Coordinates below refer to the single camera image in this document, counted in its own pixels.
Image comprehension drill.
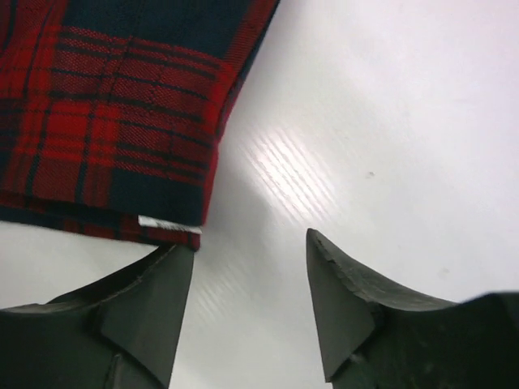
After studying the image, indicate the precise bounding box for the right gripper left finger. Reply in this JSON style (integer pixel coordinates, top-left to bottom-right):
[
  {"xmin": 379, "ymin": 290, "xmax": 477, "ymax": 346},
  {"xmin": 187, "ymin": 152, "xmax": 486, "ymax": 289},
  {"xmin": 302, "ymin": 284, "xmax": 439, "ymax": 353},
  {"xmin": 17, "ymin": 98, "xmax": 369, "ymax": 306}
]
[{"xmin": 1, "ymin": 246, "xmax": 194, "ymax": 388}]

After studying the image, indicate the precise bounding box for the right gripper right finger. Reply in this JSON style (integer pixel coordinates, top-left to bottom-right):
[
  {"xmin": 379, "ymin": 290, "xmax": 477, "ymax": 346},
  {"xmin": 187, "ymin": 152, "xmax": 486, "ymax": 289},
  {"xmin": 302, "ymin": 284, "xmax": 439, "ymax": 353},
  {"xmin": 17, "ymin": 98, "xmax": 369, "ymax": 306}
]
[{"xmin": 306, "ymin": 229, "xmax": 518, "ymax": 388}]

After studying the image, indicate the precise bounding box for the red plaid pleated skirt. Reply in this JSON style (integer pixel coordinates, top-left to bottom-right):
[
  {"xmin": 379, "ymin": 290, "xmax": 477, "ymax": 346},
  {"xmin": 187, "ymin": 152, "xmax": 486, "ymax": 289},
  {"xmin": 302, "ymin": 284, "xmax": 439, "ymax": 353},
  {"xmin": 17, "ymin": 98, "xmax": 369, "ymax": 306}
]
[{"xmin": 1, "ymin": 1, "xmax": 278, "ymax": 250}]

